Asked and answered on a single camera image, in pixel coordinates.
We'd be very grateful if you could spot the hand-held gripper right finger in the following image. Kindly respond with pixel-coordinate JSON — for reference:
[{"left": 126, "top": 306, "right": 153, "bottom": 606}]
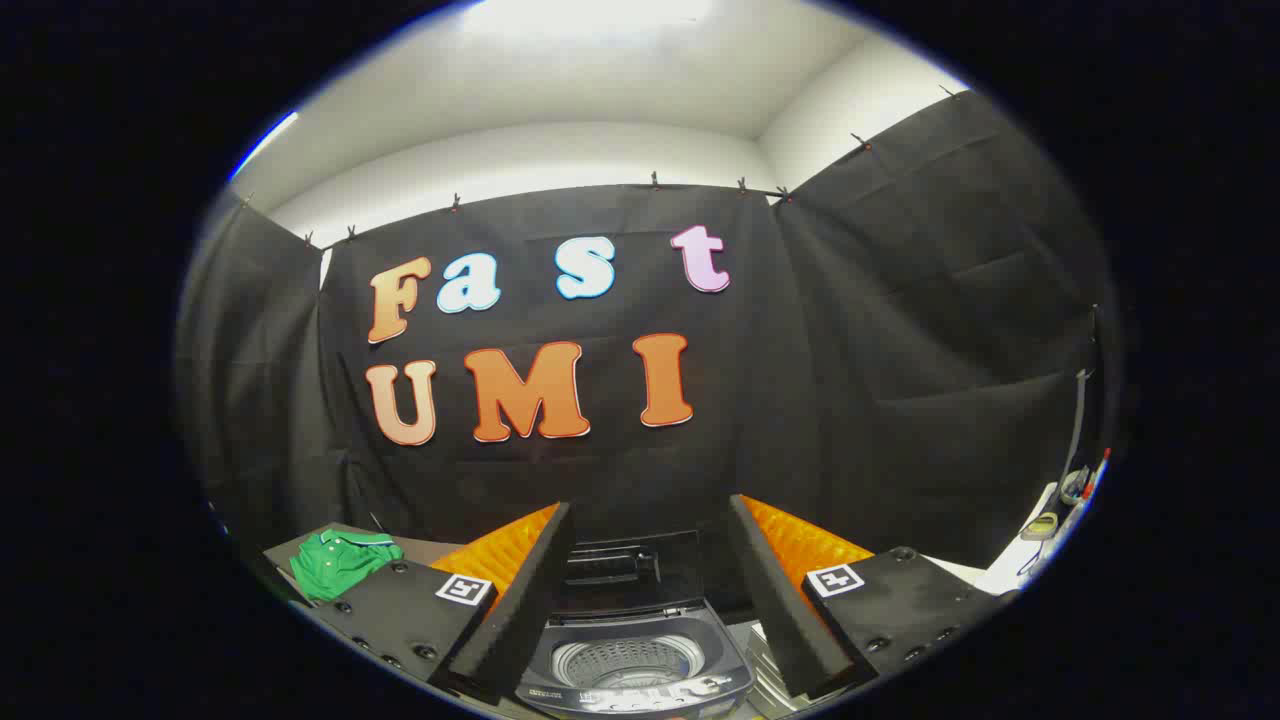
[{"left": 729, "top": 494, "right": 1007, "bottom": 700}]

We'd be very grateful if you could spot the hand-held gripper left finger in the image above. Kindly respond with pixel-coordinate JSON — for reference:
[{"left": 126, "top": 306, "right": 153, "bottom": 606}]
[{"left": 303, "top": 502, "right": 578, "bottom": 705}]

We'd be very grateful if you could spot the transparent washing machine lid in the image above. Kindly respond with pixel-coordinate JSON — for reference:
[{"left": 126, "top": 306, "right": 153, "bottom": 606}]
[{"left": 563, "top": 530, "right": 707, "bottom": 613}]

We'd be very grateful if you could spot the dark grey washing machine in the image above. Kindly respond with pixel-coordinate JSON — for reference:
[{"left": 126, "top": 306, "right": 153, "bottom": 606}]
[{"left": 515, "top": 598, "right": 757, "bottom": 717}]

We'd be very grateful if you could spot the green polo shirt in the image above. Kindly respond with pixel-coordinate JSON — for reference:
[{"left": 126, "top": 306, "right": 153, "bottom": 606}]
[{"left": 290, "top": 528, "right": 406, "bottom": 603}]

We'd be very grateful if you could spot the grey striped sheet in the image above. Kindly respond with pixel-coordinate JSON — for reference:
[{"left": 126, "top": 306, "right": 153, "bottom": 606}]
[{"left": 746, "top": 623, "right": 803, "bottom": 714}]

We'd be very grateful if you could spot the grey box stand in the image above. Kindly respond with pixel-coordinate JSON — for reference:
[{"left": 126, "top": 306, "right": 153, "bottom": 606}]
[{"left": 262, "top": 522, "right": 466, "bottom": 607}]

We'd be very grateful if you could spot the black backdrop cloth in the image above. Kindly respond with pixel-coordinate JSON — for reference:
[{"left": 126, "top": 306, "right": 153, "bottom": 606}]
[{"left": 175, "top": 88, "right": 1121, "bottom": 611}]

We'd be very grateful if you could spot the row of backdrop clips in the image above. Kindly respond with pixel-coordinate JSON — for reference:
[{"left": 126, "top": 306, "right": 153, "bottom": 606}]
[{"left": 240, "top": 85, "right": 956, "bottom": 247}]

